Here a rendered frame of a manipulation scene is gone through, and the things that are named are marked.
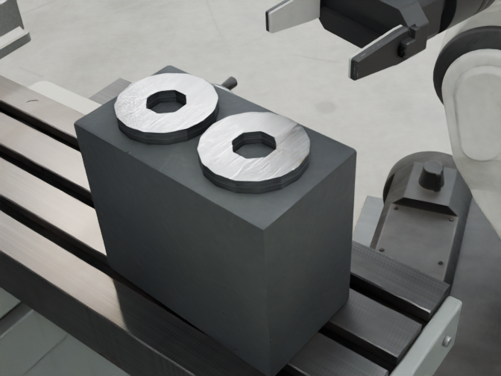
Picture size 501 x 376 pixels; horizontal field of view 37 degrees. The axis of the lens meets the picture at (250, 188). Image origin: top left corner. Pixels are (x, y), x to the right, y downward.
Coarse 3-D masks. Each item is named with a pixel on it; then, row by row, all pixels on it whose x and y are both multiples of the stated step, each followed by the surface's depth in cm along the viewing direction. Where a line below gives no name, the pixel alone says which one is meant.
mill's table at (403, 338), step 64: (0, 128) 98; (64, 128) 97; (0, 192) 88; (64, 192) 87; (0, 256) 82; (64, 256) 80; (384, 256) 77; (64, 320) 80; (128, 320) 73; (384, 320) 71; (448, 320) 72
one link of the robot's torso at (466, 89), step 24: (456, 72) 92; (480, 72) 90; (456, 96) 94; (480, 96) 92; (456, 120) 96; (480, 120) 94; (456, 144) 99; (480, 144) 97; (480, 168) 102; (480, 192) 108
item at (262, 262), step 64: (128, 128) 63; (192, 128) 62; (256, 128) 62; (128, 192) 66; (192, 192) 58; (256, 192) 57; (320, 192) 59; (128, 256) 73; (192, 256) 64; (256, 256) 57; (320, 256) 64; (192, 320) 71; (256, 320) 62; (320, 320) 70
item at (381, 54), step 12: (384, 36) 62; (396, 36) 62; (408, 36) 63; (372, 48) 61; (384, 48) 62; (396, 48) 63; (408, 48) 63; (360, 60) 60; (372, 60) 61; (384, 60) 62; (396, 60) 64; (348, 72) 62; (360, 72) 61; (372, 72) 62
